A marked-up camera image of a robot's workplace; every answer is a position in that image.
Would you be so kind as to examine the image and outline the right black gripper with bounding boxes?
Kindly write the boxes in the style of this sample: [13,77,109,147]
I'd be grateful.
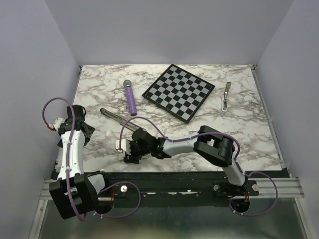
[124,140,152,165]

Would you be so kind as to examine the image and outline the grey black stapler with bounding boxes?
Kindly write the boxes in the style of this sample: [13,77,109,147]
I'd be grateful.
[100,108,145,131]

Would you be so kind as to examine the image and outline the white stapler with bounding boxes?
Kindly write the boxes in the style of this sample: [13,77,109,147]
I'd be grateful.
[221,82,232,112]

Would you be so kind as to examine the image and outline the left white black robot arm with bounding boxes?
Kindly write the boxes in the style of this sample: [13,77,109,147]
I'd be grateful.
[49,105,111,219]

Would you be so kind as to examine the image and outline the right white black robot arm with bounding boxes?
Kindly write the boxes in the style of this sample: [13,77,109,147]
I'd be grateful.
[124,125,248,195]

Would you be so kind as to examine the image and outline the purple glitter microphone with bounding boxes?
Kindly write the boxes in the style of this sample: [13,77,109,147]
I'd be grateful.
[123,80,137,116]

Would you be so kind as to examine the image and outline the black white chessboard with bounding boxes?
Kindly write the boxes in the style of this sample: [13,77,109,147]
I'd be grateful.
[142,64,215,123]

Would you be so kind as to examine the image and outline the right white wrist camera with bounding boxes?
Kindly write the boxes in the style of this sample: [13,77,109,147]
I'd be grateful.
[115,139,131,155]

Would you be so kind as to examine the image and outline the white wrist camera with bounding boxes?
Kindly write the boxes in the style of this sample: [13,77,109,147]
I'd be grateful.
[47,118,65,131]
[115,139,131,155]

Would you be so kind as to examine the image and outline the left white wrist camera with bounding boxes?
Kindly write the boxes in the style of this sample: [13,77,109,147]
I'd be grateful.
[47,118,65,131]

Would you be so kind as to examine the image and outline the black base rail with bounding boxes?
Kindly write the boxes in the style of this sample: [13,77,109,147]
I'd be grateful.
[52,170,291,209]

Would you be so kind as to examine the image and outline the aluminium frame rail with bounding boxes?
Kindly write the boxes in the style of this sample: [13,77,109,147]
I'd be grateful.
[29,170,311,239]

